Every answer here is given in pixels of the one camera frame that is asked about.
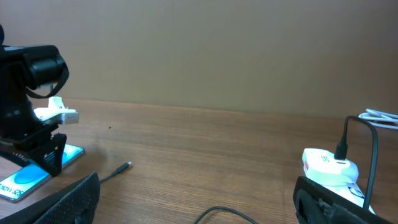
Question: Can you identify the white USB charger plug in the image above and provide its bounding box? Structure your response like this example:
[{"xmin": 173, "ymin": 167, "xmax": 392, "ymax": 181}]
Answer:
[{"xmin": 302, "ymin": 148, "xmax": 359, "ymax": 186}]

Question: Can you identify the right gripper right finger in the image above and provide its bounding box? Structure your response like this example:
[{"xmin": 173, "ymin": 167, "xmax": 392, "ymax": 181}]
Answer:
[{"xmin": 293, "ymin": 176, "xmax": 391, "ymax": 224}]

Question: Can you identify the turquoise screen Galaxy smartphone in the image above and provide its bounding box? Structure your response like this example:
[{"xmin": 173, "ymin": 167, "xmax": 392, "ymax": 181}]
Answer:
[{"xmin": 1, "ymin": 144, "xmax": 85, "ymax": 202}]

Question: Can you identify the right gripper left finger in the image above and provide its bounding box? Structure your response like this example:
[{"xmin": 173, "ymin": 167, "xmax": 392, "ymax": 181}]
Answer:
[{"xmin": 1, "ymin": 172, "xmax": 101, "ymax": 224}]

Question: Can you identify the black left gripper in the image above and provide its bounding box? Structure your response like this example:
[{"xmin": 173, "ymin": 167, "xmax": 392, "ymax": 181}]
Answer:
[{"xmin": 1, "ymin": 93, "xmax": 67, "ymax": 177}]

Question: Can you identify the black USB charging cable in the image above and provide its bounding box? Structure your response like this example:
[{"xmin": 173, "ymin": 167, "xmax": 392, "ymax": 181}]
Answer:
[{"xmin": 99, "ymin": 115, "xmax": 379, "ymax": 224}]

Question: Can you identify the white power strip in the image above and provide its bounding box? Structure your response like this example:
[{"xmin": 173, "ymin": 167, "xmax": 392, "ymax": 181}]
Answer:
[{"xmin": 322, "ymin": 182, "xmax": 366, "ymax": 207}]

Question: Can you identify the white cable bundle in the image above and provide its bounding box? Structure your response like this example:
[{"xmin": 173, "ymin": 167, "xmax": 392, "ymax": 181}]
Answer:
[{"xmin": 358, "ymin": 108, "xmax": 398, "ymax": 131}]

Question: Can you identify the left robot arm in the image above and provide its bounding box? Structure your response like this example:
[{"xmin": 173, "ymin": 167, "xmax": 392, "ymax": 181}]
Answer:
[{"xmin": 1, "ymin": 44, "xmax": 69, "ymax": 177}]

